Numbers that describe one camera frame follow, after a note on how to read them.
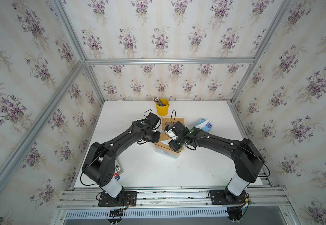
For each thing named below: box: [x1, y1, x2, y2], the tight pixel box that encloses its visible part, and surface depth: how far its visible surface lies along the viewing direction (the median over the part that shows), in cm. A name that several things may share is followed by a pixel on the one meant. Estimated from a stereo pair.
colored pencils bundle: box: [153, 96, 165, 107], surface depth 103 cm
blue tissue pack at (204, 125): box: [194, 118, 214, 133], surface depth 97 cm
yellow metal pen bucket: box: [155, 98, 171, 117], surface depth 109 cm
